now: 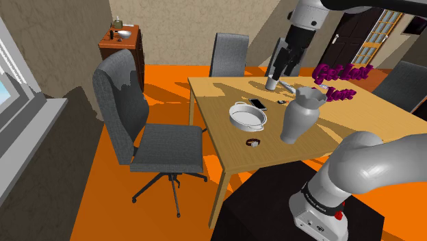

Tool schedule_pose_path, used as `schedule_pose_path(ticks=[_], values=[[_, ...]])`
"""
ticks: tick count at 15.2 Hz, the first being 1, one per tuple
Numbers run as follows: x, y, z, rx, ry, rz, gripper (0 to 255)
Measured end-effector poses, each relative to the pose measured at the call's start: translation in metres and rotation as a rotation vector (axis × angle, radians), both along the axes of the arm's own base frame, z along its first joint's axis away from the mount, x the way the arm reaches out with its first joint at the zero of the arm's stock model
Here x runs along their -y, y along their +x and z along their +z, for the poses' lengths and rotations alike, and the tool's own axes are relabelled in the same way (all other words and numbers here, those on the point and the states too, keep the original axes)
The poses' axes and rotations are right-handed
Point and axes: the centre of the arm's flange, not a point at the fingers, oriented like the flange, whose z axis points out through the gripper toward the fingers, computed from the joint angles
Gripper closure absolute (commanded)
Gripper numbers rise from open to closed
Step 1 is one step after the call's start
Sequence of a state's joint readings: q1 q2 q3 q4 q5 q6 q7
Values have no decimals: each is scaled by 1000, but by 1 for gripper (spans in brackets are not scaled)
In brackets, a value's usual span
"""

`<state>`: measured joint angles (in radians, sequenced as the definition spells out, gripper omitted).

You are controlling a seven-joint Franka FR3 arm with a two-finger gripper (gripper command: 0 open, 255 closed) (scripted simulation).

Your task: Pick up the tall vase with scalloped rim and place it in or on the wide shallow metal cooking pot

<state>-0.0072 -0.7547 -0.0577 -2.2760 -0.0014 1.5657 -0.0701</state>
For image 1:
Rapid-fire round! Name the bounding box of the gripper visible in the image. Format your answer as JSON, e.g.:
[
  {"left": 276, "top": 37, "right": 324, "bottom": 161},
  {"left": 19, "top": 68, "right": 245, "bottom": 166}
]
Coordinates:
[{"left": 274, "top": 23, "right": 316, "bottom": 81}]

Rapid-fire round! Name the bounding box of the grey dining chair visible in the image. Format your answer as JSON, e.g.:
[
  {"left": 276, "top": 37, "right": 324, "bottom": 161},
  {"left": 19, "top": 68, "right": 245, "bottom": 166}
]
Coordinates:
[
  {"left": 264, "top": 36, "right": 302, "bottom": 78},
  {"left": 208, "top": 32, "right": 250, "bottom": 78},
  {"left": 371, "top": 60, "right": 427, "bottom": 114}
]

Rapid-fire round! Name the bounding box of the grey remote control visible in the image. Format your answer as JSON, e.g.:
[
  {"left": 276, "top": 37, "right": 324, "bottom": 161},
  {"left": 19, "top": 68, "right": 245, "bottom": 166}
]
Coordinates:
[{"left": 278, "top": 79, "right": 298, "bottom": 94}]

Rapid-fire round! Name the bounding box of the white cup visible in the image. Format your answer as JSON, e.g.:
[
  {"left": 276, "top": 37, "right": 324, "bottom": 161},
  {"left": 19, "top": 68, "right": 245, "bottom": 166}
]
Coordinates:
[{"left": 264, "top": 74, "right": 280, "bottom": 92}]

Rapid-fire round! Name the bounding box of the black smartphone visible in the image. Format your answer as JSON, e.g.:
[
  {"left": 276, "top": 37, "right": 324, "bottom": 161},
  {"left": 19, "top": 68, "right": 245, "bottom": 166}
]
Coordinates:
[{"left": 248, "top": 97, "right": 269, "bottom": 112}]

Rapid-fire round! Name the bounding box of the purple lettering decoration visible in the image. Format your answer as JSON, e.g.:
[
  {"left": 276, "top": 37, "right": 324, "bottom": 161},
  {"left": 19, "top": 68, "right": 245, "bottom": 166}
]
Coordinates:
[{"left": 311, "top": 62, "right": 374, "bottom": 103}]

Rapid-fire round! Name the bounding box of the grey vase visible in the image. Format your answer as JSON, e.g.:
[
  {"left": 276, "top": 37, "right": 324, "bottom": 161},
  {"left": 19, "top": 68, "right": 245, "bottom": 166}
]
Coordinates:
[{"left": 279, "top": 86, "right": 328, "bottom": 145}]

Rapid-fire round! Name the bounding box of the white round pan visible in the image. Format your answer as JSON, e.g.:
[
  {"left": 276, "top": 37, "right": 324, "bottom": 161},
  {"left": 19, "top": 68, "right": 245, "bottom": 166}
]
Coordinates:
[{"left": 228, "top": 101, "right": 268, "bottom": 131}]

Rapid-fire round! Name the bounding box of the dark door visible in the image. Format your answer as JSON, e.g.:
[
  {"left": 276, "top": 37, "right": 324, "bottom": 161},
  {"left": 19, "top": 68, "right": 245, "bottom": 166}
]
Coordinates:
[{"left": 318, "top": 7, "right": 385, "bottom": 70}]

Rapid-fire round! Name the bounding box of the glazed wooden door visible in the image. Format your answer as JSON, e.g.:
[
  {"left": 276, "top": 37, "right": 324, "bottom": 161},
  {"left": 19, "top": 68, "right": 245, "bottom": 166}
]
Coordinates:
[{"left": 351, "top": 9, "right": 405, "bottom": 66}]

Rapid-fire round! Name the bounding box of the wooden table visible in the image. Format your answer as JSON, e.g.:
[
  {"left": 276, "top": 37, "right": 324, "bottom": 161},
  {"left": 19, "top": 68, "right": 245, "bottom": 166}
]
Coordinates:
[{"left": 187, "top": 75, "right": 427, "bottom": 230}]

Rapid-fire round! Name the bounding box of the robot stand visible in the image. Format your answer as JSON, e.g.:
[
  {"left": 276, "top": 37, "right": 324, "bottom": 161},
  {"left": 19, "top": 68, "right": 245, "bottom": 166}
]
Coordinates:
[{"left": 209, "top": 160, "right": 385, "bottom": 241}]

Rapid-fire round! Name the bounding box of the grey office chair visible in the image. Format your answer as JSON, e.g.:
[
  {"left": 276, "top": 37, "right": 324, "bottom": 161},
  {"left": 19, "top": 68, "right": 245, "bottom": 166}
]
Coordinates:
[{"left": 92, "top": 49, "right": 209, "bottom": 219}]

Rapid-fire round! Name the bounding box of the brown chest of drawers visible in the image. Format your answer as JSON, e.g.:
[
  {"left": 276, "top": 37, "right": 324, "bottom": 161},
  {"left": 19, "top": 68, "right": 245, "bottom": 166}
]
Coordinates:
[{"left": 98, "top": 15, "right": 146, "bottom": 93}]

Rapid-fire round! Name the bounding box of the window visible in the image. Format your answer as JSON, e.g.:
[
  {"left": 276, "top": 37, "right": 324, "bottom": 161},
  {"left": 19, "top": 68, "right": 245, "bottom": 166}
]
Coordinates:
[{"left": 0, "top": 16, "right": 70, "bottom": 205}]

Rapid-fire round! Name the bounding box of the dark wall picture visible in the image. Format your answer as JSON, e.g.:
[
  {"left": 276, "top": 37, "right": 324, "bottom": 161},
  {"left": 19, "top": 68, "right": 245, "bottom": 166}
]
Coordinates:
[{"left": 402, "top": 15, "right": 427, "bottom": 36}]

